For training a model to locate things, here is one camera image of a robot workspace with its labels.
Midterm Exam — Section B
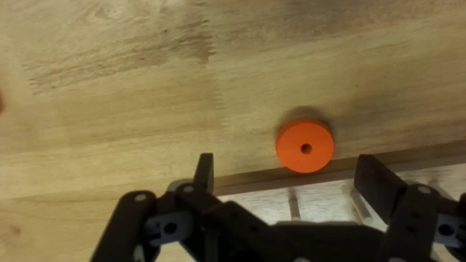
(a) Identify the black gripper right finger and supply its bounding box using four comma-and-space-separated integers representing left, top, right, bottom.
353, 153, 466, 262

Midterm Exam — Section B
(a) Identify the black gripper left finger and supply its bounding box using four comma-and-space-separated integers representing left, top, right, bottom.
89, 153, 279, 262

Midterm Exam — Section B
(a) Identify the wooden peg board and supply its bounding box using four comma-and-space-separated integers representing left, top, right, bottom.
213, 140, 466, 230

